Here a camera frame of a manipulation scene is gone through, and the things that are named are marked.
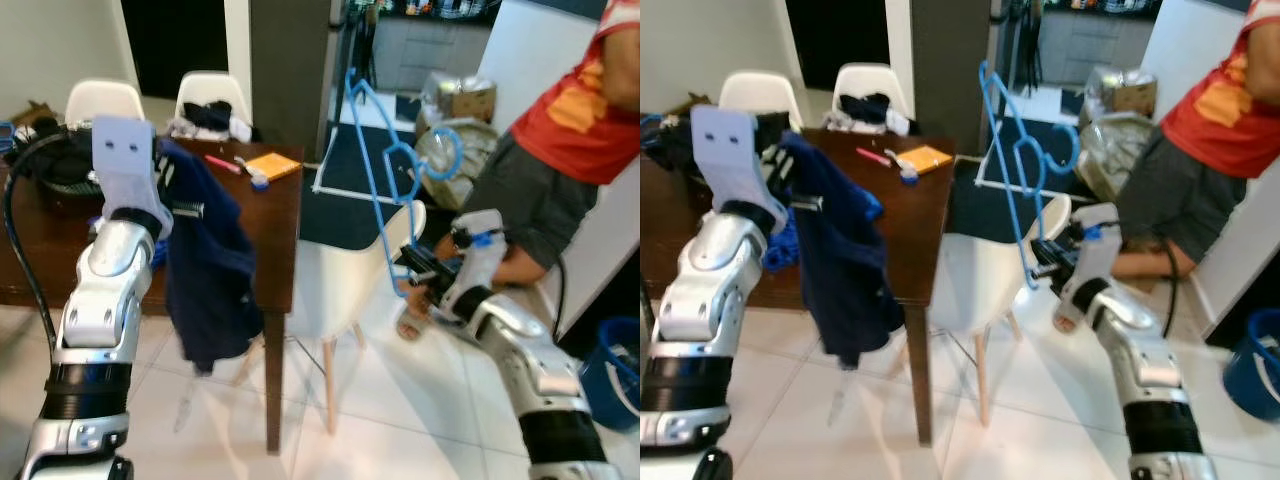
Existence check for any dark navy shirt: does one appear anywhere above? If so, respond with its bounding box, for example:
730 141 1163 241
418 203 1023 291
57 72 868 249
775 128 907 371
158 138 265 376

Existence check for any blue plastic clothes hanger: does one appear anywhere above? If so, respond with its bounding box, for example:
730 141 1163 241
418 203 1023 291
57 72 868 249
977 58 1085 293
344 66 466 299

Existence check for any white chair with wooden legs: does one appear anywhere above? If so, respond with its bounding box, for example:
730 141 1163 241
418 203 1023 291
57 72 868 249
232 198 428 438
920 193 1073 429

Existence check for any pile of clothes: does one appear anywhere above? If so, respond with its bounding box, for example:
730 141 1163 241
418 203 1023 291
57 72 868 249
826 90 915 138
166 98 255 144

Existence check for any small blue white object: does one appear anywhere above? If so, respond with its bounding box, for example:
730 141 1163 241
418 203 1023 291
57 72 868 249
235 158 273 193
885 150 923 188

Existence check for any white plastic chair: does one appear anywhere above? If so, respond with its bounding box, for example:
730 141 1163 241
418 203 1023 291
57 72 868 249
174 70 253 143
64 79 147 126
831 62 913 136
717 69 803 116

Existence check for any orange notepad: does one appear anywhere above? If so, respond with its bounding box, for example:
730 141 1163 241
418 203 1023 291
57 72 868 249
895 144 955 177
243 151 303 184

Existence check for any brown wooden table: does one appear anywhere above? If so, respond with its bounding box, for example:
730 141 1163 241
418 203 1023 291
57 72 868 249
0 138 305 458
640 127 955 448

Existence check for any grey plastic bag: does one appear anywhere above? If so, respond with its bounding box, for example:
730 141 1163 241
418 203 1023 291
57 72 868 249
413 118 501 191
1073 110 1163 201

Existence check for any cardboard box with paper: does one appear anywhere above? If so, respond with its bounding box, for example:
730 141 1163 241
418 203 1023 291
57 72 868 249
1083 64 1159 117
422 72 499 126

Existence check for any blue plastic bucket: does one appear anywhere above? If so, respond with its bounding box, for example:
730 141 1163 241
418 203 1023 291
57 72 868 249
1221 307 1280 423
578 316 641 433

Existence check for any person in red shirt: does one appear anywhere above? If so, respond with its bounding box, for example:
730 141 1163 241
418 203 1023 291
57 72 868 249
1053 0 1280 336
393 0 641 343

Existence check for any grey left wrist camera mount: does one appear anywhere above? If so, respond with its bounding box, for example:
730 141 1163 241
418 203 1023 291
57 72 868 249
688 104 779 209
90 114 164 217

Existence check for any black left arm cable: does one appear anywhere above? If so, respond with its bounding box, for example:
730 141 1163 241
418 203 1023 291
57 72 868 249
2 128 101 346

